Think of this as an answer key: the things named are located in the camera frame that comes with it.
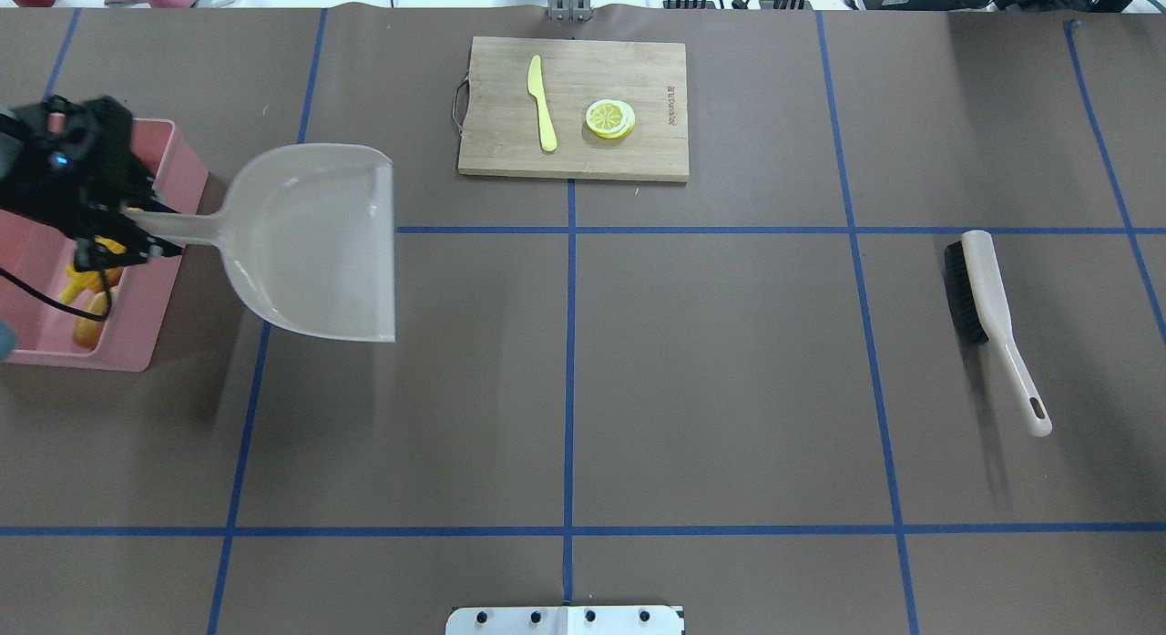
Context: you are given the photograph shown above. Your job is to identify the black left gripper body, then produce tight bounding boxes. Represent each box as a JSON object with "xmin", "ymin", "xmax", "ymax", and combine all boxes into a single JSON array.
[{"xmin": 1, "ymin": 96, "xmax": 154, "ymax": 244}]

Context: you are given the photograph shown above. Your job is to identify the yellow toy corn cob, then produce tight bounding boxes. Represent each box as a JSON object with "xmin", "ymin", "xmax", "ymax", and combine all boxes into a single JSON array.
[{"xmin": 57, "ymin": 237, "xmax": 126, "ymax": 304}]

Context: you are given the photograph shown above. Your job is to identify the brown toy potato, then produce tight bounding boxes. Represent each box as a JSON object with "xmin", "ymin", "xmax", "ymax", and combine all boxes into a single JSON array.
[{"xmin": 71, "ymin": 292, "xmax": 108, "ymax": 352}]

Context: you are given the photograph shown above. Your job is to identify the beige plastic dustpan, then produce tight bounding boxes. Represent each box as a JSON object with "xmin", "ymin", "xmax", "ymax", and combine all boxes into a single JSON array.
[{"xmin": 132, "ymin": 142, "xmax": 396, "ymax": 343}]

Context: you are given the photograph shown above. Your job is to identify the beige hand brush black bristles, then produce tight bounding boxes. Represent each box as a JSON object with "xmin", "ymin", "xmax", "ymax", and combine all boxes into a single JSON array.
[{"xmin": 944, "ymin": 230, "xmax": 1053, "ymax": 437}]

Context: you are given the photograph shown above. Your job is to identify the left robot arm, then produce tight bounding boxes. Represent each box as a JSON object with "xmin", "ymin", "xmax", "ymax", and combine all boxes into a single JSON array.
[{"xmin": 3, "ymin": 96, "xmax": 208, "ymax": 371}]

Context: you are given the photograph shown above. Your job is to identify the pink plastic bin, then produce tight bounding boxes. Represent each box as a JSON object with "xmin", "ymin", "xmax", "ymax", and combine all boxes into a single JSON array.
[{"xmin": 1, "ymin": 118, "xmax": 209, "ymax": 371}]

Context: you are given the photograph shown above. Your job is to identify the blue tape line crosswise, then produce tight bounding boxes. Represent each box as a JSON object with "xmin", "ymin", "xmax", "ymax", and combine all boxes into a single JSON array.
[{"xmin": 396, "ymin": 225, "xmax": 1165, "ymax": 237}]

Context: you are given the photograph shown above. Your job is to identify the wooden cutting board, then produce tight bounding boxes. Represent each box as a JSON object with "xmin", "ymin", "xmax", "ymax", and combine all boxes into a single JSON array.
[{"xmin": 457, "ymin": 36, "xmax": 690, "ymax": 183}]

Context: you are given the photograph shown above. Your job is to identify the yellow toy knife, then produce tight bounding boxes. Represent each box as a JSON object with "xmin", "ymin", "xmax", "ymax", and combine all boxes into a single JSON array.
[{"xmin": 526, "ymin": 55, "xmax": 559, "ymax": 153}]

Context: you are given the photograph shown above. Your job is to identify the yellow toy lemon slice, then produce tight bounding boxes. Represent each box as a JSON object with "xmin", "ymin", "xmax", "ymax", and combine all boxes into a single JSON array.
[{"xmin": 584, "ymin": 99, "xmax": 637, "ymax": 139}]

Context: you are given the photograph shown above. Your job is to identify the blue tape line lengthwise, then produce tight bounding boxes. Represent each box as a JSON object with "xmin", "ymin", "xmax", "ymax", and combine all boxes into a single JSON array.
[{"xmin": 562, "ymin": 179, "xmax": 578, "ymax": 606}]

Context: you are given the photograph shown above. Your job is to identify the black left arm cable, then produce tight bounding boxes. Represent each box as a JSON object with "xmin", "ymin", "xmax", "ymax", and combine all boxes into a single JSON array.
[{"xmin": 0, "ymin": 266, "xmax": 115, "ymax": 323}]

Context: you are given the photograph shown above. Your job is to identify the white metal bracket plate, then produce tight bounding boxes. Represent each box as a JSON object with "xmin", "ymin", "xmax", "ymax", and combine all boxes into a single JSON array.
[{"xmin": 445, "ymin": 605, "xmax": 687, "ymax": 634}]

